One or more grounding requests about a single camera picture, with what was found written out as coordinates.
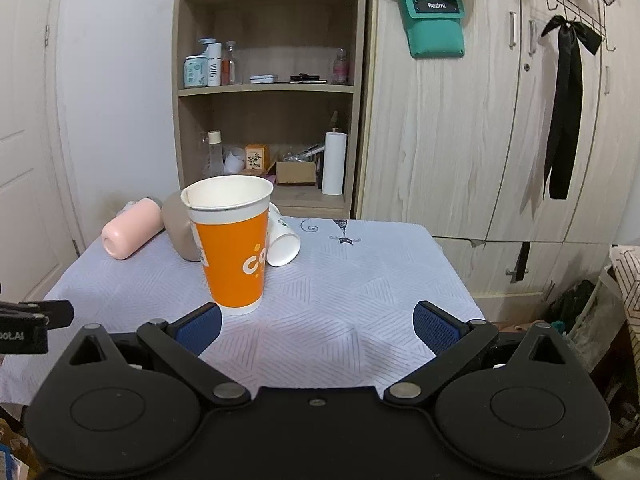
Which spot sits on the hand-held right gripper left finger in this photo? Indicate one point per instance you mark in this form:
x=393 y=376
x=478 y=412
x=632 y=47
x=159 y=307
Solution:
x=199 y=329

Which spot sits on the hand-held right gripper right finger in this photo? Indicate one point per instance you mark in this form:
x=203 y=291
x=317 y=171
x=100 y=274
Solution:
x=436 y=326

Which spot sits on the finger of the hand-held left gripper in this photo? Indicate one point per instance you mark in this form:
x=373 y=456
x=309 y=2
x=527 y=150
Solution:
x=56 y=312

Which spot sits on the orange paper cup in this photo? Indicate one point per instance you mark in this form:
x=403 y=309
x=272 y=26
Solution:
x=232 y=255

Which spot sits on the taupe cup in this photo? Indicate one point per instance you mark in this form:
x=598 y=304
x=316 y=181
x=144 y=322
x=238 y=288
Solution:
x=177 y=225

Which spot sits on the pink cup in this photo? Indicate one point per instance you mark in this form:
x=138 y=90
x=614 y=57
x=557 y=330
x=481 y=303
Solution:
x=129 y=227

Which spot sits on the white paper cup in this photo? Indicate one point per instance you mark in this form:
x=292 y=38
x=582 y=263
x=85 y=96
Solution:
x=283 y=242

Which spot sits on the white quilted tablecloth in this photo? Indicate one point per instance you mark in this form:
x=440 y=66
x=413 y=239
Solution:
x=340 y=280

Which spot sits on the dark bag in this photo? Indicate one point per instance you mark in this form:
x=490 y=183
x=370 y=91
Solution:
x=575 y=307

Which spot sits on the clear bottle with cream cap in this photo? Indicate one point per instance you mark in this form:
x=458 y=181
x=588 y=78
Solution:
x=215 y=157

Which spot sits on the white door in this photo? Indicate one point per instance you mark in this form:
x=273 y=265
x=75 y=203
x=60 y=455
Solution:
x=30 y=135

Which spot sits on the orange floral box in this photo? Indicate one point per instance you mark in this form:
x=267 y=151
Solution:
x=256 y=158

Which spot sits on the small cardboard box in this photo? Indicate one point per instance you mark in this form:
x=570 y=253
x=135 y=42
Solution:
x=295 y=174

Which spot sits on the light wooden wardrobe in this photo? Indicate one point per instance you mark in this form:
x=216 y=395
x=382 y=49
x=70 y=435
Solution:
x=450 y=135

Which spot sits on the white paper towel roll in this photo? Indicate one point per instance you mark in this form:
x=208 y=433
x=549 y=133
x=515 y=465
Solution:
x=334 y=162

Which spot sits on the patterned cushion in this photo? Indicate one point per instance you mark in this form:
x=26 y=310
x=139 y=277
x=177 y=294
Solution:
x=627 y=285

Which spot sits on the wooden open shelf unit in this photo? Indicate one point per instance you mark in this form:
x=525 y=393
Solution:
x=267 y=110

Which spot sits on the teal and white packet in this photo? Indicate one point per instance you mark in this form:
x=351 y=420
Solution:
x=195 y=72

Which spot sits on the white flat tin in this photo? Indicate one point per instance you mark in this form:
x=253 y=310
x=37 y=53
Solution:
x=263 y=79

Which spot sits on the white tube bottle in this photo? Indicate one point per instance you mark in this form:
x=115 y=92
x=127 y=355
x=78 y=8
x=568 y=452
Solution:
x=214 y=65

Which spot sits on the clear bottle with red label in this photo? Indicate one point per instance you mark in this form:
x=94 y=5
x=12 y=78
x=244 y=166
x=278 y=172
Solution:
x=229 y=65

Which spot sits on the black ribbon bow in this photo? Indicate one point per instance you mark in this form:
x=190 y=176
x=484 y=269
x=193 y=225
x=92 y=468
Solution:
x=567 y=90

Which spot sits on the black flat case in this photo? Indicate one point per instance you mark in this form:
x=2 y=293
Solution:
x=307 y=79

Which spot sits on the pink small bottle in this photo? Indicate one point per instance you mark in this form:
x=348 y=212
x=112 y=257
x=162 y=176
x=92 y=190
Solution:
x=341 y=69

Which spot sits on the teal fabric pouch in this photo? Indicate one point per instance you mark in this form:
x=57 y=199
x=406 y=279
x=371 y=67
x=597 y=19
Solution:
x=434 y=27

